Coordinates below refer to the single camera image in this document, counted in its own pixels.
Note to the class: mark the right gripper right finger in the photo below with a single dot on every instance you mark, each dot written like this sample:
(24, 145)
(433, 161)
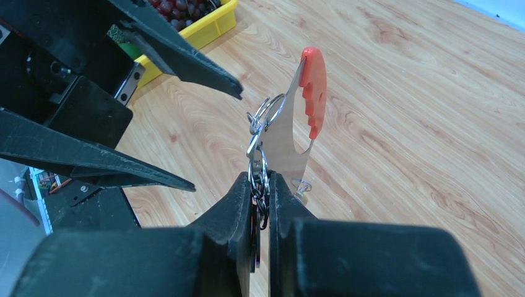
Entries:
(309, 256)

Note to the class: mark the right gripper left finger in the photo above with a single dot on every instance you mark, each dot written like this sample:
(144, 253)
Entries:
(209, 257)

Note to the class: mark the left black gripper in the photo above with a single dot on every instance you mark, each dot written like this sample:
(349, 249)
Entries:
(64, 88)

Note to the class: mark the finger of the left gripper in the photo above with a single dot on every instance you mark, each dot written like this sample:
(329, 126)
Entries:
(168, 50)

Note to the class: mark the keyring tool with keys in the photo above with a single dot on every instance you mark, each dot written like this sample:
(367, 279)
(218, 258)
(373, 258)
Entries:
(272, 149)

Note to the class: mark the dark grape bunch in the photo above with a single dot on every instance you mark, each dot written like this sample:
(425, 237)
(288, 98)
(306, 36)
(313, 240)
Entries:
(183, 13)

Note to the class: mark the green lime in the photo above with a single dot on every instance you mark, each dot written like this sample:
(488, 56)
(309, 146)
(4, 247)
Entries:
(131, 50)

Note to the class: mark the green melon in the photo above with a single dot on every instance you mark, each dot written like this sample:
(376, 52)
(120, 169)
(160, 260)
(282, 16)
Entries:
(117, 35)

